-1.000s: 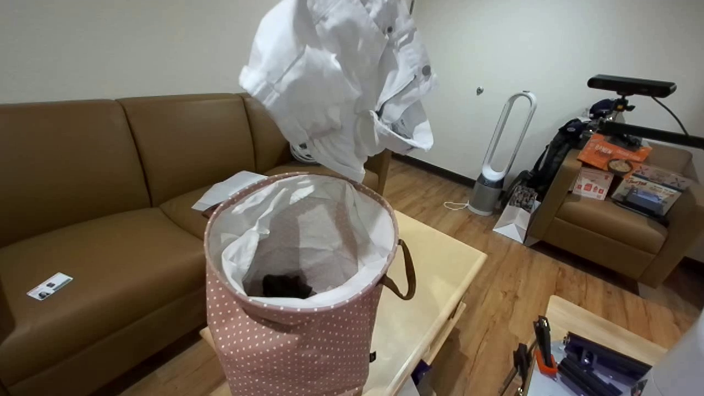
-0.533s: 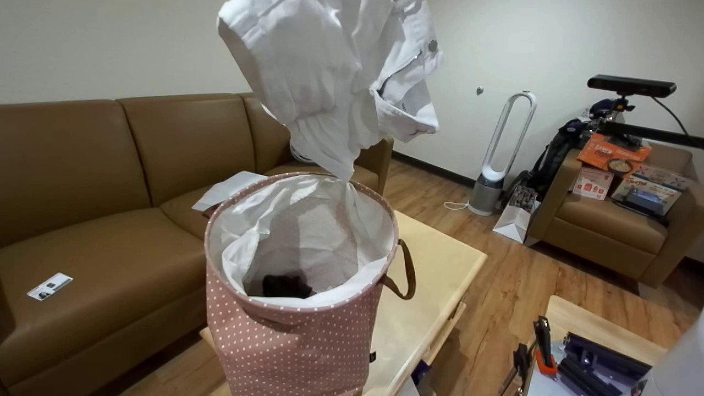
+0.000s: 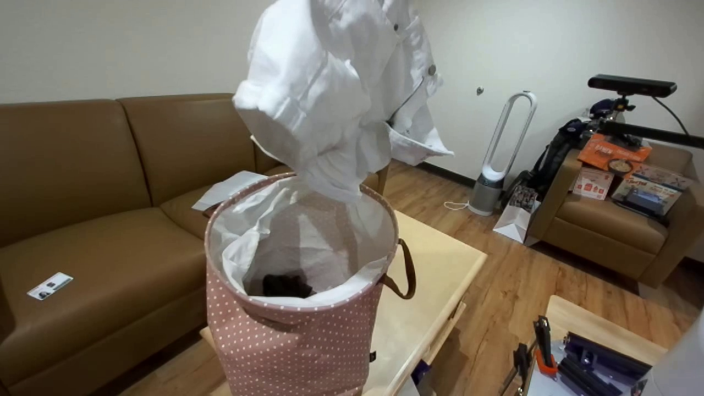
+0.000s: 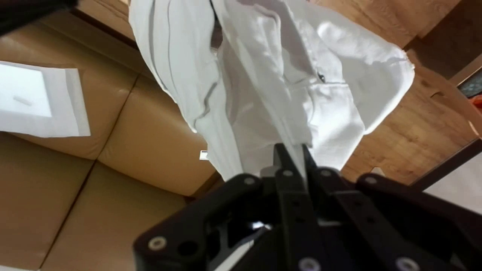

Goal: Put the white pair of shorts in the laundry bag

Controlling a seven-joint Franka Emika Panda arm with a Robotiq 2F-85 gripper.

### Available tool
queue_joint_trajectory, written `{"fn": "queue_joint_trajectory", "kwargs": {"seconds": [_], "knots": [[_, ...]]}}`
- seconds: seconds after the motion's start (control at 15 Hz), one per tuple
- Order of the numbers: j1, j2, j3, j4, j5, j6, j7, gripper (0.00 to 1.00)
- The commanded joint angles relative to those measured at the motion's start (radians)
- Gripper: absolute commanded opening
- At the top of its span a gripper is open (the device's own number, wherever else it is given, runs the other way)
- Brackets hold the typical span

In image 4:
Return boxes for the white pair of shorts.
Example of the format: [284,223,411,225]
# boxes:
[126,0,417,183]

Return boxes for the brown leather sofa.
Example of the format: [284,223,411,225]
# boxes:
[0,9,222,271]

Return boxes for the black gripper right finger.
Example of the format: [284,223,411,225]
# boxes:
[301,143,482,271]

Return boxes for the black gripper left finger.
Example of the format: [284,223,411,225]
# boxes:
[132,142,322,271]

